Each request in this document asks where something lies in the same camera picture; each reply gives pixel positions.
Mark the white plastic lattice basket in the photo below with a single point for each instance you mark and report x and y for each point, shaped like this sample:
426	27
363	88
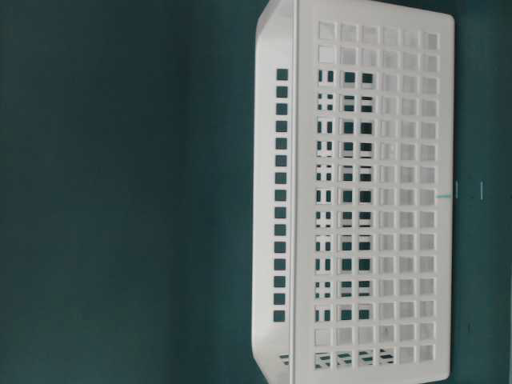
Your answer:
353	140

